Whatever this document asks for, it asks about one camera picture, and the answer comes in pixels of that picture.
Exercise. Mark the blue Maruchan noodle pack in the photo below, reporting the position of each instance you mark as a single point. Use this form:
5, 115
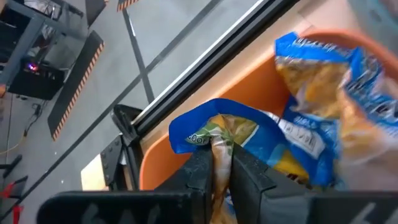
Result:
222, 161
301, 140
314, 77

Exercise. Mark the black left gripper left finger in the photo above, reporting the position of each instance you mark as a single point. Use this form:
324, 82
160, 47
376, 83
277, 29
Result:
199, 177

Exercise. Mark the black computer with purple light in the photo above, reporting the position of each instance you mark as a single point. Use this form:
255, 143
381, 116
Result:
37, 81

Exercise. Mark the black hazard-striped floor mat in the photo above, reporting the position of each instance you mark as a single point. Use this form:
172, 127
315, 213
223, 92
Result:
127, 4
77, 84

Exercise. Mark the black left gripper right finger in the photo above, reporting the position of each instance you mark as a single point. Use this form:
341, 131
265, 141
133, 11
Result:
245, 183

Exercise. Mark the grey metal desk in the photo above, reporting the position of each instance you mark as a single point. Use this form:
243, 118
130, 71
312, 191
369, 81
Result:
21, 40

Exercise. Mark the orange plastic bin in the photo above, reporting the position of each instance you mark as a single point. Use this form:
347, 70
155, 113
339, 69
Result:
258, 87

